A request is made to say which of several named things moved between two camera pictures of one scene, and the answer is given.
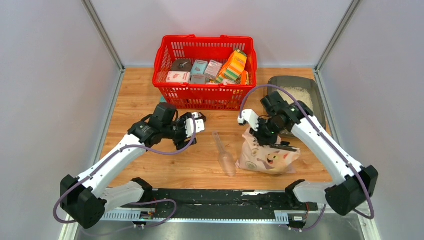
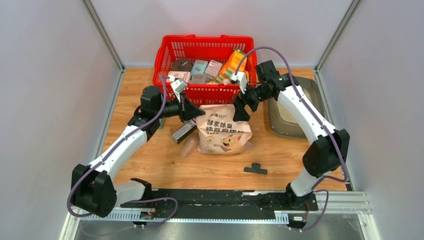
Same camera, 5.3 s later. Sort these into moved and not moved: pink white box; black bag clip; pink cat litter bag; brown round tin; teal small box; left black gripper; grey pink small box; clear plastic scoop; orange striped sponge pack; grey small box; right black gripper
Moved: black bag clip; left black gripper; clear plastic scoop; right black gripper; pink cat litter bag
Not moved: teal small box; grey small box; brown round tin; orange striped sponge pack; pink white box; grey pink small box
